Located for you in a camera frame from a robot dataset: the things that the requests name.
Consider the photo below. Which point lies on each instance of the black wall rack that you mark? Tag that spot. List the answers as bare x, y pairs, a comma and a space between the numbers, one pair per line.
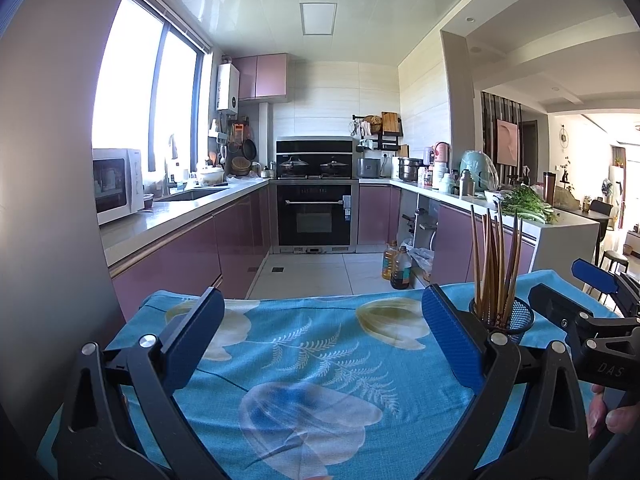
376, 142

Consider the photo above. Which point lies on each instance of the black dining chair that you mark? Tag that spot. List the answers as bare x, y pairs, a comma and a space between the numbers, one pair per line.
600, 212

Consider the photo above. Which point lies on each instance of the wall clock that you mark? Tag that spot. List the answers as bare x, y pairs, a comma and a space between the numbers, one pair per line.
564, 138

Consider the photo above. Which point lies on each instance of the black pot with glass lid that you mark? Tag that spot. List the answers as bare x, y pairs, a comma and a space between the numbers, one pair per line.
333, 168
293, 167

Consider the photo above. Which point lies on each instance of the blue floral tablecloth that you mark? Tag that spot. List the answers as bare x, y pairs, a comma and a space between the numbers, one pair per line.
310, 350

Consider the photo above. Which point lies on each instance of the steel kitchen faucet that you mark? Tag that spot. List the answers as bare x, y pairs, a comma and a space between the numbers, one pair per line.
166, 180

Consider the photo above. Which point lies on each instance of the green leafy vegetables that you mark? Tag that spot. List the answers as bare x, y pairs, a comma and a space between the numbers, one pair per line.
527, 206

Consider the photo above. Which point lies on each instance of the black stool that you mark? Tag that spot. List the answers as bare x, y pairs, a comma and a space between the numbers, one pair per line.
612, 258

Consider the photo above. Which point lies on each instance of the silver countertop appliance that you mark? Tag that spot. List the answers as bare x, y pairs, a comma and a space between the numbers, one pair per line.
368, 168

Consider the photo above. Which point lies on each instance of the clear plastic bag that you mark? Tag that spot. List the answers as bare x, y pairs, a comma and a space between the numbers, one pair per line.
421, 260

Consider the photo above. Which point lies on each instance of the dark oil bottle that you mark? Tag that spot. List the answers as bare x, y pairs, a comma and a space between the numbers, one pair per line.
401, 270

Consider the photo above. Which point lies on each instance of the black mesh utensil holder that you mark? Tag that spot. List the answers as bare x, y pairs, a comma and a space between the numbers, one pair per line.
520, 317

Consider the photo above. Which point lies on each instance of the kitchen sink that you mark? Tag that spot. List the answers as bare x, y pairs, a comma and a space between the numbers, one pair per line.
192, 194

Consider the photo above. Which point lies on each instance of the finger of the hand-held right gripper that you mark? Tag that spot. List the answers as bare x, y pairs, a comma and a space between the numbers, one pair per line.
555, 307
595, 275

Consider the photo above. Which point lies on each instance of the purple counter with sink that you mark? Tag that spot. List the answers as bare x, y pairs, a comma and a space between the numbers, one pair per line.
190, 245

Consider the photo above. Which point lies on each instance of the green air fryer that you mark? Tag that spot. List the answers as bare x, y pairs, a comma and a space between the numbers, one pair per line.
477, 166

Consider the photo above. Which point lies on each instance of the wooden cutting board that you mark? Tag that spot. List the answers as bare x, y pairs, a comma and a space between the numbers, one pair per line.
391, 122

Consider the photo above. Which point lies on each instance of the purple wall cabinet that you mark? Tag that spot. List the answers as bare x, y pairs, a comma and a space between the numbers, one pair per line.
262, 76

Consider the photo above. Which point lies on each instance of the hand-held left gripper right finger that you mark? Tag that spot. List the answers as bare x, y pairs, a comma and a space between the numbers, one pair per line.
450, 332

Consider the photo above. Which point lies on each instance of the bunch of wooden chopsticks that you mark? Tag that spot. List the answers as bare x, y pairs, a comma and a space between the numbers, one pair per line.
492, 280

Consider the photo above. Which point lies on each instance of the pink wall painting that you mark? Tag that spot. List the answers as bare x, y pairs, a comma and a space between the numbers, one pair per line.
507, 142

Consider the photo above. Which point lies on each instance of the steel stockpot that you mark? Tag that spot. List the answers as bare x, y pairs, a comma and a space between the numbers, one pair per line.
410, 170

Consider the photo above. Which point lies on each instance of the ceiling light panel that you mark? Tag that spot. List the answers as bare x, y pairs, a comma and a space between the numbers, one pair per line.
318, 19

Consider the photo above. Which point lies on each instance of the black frying pan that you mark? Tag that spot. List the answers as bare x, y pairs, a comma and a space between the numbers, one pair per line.
249, 150

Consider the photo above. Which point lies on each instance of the kitchen window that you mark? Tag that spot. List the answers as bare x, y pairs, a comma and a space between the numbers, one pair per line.
130, 75

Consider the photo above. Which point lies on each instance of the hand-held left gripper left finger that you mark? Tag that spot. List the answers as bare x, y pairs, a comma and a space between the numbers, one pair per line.
197, 332

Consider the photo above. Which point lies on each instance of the person's right hand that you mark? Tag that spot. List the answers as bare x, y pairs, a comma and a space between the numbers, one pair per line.
600, 422

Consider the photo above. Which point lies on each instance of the dark tumbler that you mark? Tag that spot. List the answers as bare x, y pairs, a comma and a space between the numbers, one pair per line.
550, 186

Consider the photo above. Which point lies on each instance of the white casserole pot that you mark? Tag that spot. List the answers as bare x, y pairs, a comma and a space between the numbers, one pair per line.
210, 176

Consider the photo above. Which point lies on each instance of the steel thermos flask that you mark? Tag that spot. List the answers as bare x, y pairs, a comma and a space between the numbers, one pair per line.
466, 184

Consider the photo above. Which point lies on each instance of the pink electric kettle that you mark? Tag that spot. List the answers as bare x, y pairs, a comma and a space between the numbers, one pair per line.
441, 158

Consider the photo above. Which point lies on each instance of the white microwave oven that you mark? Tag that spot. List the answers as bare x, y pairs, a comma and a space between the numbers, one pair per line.
112, 185

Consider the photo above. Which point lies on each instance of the black integrated stove oven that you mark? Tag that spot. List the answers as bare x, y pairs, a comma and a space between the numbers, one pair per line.
315, 215

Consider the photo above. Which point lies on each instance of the purple counter with appliances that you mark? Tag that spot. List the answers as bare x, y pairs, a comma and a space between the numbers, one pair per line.
455, 245

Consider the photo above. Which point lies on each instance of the white wall water heater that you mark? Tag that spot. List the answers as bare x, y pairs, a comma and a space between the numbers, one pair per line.
227, 87

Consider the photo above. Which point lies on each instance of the grey refrigerator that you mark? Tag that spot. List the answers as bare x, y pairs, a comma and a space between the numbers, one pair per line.
50, 160

